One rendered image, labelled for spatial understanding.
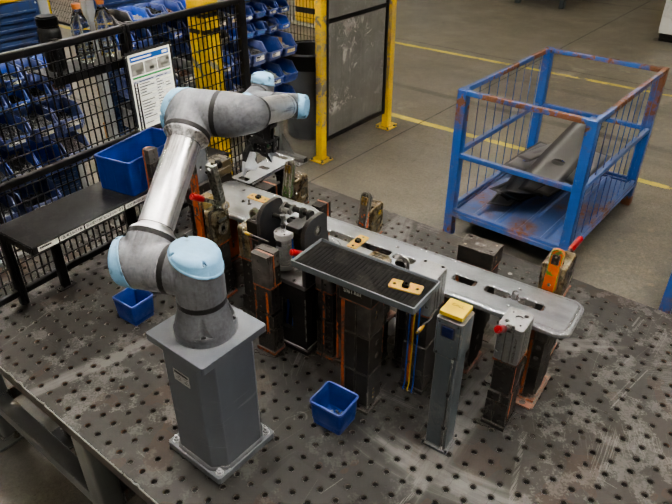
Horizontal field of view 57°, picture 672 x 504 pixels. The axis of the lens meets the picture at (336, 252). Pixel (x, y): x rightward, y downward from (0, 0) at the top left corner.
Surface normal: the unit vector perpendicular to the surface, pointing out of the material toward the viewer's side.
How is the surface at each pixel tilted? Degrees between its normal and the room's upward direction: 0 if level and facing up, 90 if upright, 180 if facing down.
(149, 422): 0
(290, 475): 0
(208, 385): 90
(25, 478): 0
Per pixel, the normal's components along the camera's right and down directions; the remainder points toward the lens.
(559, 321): 0.00, -0.84
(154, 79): 0.83, 0.30
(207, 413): 0.11, 0.54
